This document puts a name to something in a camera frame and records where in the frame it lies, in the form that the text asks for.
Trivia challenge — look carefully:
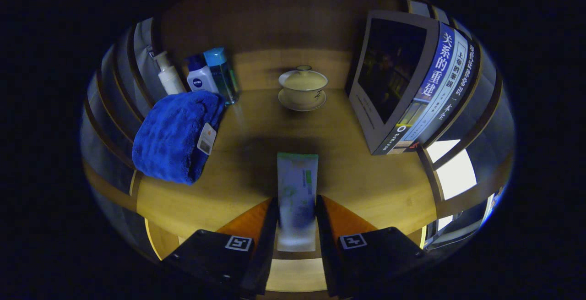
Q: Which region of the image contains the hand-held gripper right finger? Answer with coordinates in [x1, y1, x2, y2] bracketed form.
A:
[316, 195, 433, 298]

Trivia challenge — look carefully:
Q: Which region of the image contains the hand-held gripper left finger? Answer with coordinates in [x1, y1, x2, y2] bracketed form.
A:
[160, 197, 280, 298]

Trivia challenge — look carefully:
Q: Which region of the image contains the white and green tube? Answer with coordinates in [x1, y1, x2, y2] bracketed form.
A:
[276, 152, 319, 252]

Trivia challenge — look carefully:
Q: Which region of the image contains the wooden countertop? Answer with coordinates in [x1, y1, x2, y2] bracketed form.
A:
[135, 88, 438, 250]

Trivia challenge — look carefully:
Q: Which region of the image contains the brown wooden cabinet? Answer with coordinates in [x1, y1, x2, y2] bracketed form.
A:
[81, 0, 515, 298]

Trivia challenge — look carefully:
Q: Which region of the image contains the blue folded towel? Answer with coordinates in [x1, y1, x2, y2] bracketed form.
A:
[132, 90, 226, 186]

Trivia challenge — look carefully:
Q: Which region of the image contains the beige lidded teacup with saucer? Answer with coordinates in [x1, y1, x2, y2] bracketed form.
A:
[278, 65, 329, 112]

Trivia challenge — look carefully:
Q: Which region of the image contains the teal plastic bottle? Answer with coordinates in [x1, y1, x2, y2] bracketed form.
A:
[203, 47, 239, 105]

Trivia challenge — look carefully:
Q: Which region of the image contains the white lotion bottle blue cap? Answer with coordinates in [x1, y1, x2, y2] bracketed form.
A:
[185, 55, 219, 93]

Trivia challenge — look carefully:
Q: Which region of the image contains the book with blue spine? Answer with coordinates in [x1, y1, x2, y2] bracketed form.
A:
[348, 10, 456, 156]

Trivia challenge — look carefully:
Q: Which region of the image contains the white pump bottle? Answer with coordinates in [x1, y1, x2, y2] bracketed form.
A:
[153, 51, 186, 95]

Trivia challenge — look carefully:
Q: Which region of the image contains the book with pale spine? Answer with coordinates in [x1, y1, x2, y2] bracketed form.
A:
[403, 30, 470, 147]

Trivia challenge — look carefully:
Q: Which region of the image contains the book with black spine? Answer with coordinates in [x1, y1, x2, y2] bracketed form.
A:
[419, 41, 480, 148]

